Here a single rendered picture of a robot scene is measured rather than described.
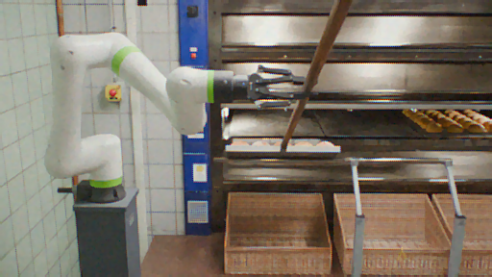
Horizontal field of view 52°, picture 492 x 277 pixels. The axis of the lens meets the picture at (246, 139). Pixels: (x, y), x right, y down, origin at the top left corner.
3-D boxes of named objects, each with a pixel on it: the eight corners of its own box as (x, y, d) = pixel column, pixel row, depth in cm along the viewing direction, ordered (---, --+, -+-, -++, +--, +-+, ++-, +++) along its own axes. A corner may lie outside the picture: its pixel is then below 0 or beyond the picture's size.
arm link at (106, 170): (76, 184, 195) (71, 136, 190) (111, 174, 206) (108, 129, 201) (93, 192, 186) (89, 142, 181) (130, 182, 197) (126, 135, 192)
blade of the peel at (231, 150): (340, 152, 242) (339, 146, 242) (225, 151, 242) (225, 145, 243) (328, 163, 277) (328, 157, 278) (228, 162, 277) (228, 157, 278)
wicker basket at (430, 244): (330, 235, 307) (332, 191, 300) (423, 236, 305) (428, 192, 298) (342, 276, 260) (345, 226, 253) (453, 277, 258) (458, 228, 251)
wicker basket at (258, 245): (228, 234, 308) (227, 191, 301) (320, 235, 307) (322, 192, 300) (223, 275, 261) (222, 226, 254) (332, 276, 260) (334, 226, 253)
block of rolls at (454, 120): (400, 113, 364) (401, 105, 363) (466, 113, 363) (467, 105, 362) (428, 133, 306) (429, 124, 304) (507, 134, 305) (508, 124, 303)
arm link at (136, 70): (115, 61, 163) (144, 46, 168) (122, 87, 171) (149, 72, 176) (183, 122, 145) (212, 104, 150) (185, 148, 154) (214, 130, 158)
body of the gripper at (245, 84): (234, 76, 149) (266, 77, 149) (234, 104, 147) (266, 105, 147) (234, 68, 142) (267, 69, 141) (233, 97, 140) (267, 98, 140)
